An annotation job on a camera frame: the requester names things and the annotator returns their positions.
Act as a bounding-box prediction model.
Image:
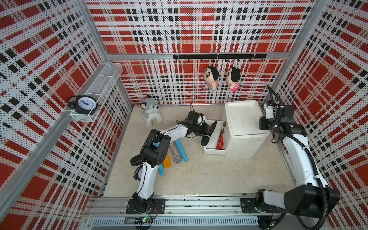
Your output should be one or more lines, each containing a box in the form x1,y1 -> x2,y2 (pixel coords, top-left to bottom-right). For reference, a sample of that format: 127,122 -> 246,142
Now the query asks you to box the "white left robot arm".
130,111 -> 218,213

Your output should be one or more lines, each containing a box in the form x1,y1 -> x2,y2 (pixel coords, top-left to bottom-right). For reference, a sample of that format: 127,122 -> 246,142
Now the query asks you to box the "black alarm clock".
134,165 -> 143,181
67,95 -> 99,115

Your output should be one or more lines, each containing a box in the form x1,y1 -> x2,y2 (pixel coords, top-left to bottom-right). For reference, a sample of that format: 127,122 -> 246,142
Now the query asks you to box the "white plastic drawer cabinet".
222,100 -> 269,160

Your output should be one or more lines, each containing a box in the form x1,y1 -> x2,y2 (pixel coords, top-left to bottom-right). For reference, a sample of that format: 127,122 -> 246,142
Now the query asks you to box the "black alarm clock in basket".
67,95 -> 99,115

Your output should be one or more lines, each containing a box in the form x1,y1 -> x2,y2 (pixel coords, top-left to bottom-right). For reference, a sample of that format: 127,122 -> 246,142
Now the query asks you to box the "white bottom drawer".
204,120 -> 226,156

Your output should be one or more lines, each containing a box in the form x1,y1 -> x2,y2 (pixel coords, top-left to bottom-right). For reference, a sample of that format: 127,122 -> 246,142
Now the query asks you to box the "pink-dressed plush doll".
226,67 -> 241,93

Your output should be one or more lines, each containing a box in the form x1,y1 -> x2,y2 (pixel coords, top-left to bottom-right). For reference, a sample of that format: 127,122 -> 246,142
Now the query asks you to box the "grey white husky plush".
140,95 -> 163,127

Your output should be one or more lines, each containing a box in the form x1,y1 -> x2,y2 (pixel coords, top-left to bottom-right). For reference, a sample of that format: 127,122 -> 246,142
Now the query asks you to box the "orange microphone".
163,154 -> 171,168

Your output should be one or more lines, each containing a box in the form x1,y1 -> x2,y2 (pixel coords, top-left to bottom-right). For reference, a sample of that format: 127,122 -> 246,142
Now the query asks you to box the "black wall hook rail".
173,54 -> 267,61

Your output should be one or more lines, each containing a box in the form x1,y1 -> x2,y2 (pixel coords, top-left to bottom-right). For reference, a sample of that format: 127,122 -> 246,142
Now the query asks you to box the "blue-shorts plush doll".
203,66 -> 219,91

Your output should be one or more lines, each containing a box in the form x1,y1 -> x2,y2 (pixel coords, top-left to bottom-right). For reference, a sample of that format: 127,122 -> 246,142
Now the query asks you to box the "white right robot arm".
254,103 -> 340,230

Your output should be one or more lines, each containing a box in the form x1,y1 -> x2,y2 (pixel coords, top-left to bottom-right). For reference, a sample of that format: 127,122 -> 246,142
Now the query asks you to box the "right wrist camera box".
264,104 -> 275,120

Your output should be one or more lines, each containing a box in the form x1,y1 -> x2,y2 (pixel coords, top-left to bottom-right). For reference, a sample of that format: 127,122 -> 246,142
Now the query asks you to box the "silver rhinestone microphone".
170,141 -> 183,164

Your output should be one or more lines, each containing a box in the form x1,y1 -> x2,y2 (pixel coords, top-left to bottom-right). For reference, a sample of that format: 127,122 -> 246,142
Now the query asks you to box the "black glasses case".
130,155 -> 143,167

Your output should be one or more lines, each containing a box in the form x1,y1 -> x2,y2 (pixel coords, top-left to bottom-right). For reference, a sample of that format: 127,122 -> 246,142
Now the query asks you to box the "blue microphone from drawer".
174,139 -> 188,163

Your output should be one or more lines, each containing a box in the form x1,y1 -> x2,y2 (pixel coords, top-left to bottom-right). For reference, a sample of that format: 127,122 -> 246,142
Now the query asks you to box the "red rhinestone microphone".
216,129 -> 224,150

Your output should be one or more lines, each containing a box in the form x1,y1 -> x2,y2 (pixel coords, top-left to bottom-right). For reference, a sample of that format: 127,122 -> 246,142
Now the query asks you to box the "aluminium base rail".
83,195 -> 323,228

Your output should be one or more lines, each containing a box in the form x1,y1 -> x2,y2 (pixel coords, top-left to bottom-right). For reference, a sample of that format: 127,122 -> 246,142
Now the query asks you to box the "green circuit board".
124,217 -> 152,225

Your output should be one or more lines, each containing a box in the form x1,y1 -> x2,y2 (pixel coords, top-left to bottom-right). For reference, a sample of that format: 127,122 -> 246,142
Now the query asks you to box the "white wire wall basket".
71,62 -> 122,122

